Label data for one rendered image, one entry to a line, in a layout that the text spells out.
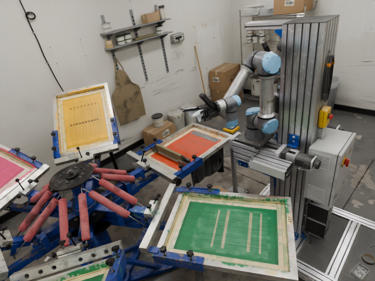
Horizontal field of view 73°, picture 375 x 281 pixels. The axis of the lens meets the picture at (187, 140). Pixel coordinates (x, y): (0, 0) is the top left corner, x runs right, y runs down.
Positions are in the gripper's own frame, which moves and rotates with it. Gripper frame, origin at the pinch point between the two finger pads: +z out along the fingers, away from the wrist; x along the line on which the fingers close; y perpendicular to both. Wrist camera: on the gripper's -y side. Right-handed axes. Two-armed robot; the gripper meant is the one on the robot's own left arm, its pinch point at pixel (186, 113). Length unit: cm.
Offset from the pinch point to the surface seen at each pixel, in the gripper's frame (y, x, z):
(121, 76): -1, 280, -2
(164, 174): 58, 44, 14
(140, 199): 147, 163, 34
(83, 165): 30, 50, 69
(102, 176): 40, 42, 59
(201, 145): 62, 81, -35
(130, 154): 51, 93, 33
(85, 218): 50, 12, 75
